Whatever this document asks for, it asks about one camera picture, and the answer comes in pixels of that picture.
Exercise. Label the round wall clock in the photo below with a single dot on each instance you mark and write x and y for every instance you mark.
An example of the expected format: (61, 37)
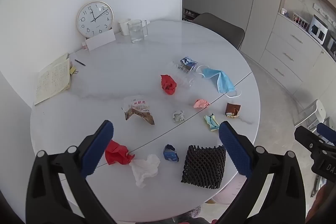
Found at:
(95, 18)

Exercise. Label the open notebook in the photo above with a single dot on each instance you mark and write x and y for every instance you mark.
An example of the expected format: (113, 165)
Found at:
(53, 79)

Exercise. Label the grey crumpled foil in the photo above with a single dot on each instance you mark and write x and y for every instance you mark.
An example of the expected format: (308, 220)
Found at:
(179, 116)

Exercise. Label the red crumpled paper near edge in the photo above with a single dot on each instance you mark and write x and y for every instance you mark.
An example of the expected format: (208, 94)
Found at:
(118, 153)

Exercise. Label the silver toaster oven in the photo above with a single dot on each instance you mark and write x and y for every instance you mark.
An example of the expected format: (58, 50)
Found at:
(332, 44)

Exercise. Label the blue white crumpled wrapper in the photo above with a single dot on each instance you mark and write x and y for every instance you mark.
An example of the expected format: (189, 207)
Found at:
(187, 62)

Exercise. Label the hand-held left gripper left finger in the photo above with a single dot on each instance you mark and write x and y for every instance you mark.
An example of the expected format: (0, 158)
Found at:
(98, 145)

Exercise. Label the red crumpled paper ball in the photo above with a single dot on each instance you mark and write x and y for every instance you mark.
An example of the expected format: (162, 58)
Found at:
(168, 84)

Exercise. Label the grey chair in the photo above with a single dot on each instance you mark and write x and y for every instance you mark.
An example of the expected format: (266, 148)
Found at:
(220, 27)

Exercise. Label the blue foil wrapper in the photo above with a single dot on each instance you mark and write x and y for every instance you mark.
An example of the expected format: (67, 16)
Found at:
(170, 153)

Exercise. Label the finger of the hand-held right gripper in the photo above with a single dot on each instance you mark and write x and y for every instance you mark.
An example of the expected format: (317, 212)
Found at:
(312, 138)
(326, 132)

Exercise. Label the white crumpled tissue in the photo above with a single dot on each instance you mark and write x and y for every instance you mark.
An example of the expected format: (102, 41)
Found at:
(144, 169)

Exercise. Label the yellow blue crumpled paper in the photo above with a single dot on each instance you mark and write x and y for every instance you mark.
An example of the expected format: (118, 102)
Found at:
(212, 123)

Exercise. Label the blue face mask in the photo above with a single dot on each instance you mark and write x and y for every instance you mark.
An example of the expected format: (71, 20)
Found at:
(219, 79)

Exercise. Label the white drawer cabinet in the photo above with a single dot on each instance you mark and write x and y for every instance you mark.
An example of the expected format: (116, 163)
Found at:
(294, 50)

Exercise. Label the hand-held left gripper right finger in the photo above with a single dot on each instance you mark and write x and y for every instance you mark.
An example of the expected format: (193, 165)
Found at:
(233, 145)

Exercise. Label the pink paper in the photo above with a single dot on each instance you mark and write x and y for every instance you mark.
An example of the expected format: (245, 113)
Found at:
(201, 103)

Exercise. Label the brown snack wrapper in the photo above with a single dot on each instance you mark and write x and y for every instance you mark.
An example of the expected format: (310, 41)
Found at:
(232, 109)

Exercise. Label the black foam net sleeve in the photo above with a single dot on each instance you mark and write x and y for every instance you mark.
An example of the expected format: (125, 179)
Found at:
(204, 166)

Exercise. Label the tall cabinet with niche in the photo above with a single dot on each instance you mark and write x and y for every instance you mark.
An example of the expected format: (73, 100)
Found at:
(223, 3)

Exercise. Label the white stool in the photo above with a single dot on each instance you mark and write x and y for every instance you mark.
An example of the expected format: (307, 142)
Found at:
(312, 113)

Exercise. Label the white cup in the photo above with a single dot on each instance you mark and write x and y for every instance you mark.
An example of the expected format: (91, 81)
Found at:
(124, 26)

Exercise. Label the black pen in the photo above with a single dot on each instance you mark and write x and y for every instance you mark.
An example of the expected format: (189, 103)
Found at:
(80, 62)

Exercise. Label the glass pitcher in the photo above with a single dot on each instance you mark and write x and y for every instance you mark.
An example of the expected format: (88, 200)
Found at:
(136, 31)

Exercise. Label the person's green quilted pants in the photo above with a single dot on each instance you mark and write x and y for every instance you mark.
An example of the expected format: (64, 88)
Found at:
(195, 216)

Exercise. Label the yellow binder clip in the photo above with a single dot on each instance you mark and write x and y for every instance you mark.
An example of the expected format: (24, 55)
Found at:
(73, 70)

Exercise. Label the clear brown snack bag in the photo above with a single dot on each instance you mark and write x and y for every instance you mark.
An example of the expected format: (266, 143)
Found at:
(137, 111)

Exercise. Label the white microwave oven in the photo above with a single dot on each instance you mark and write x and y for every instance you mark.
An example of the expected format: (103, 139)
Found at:
(318, 29)

